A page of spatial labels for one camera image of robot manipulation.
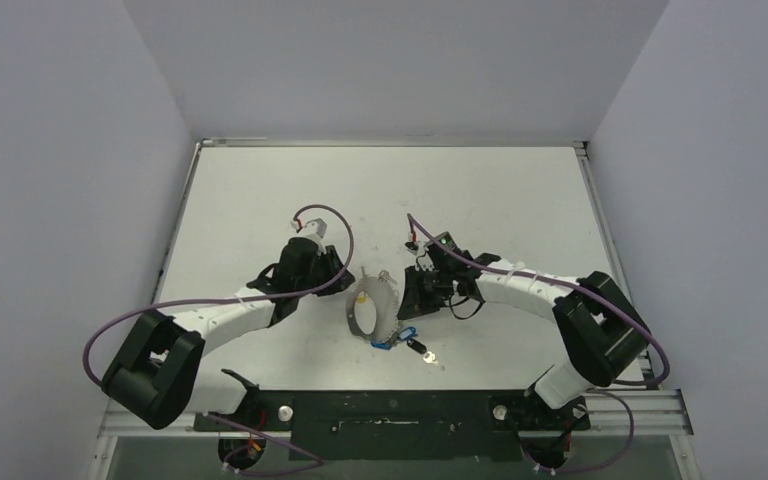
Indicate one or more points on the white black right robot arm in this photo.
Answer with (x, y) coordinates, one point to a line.
(601, 331)

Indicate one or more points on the aluminium table frame rail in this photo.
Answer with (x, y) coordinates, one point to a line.
(282, 413)

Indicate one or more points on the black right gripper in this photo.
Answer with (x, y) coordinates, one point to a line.
(417, 292)

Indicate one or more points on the black key tag with key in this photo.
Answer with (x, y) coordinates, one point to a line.
(427, 355)

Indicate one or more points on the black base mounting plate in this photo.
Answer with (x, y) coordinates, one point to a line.
(418, 443)

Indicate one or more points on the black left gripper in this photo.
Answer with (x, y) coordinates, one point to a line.
(331, 262)

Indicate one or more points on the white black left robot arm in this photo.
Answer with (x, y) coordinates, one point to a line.
(153, 374)

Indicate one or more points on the blue key tag plain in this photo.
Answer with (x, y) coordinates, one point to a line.
(407, 333)

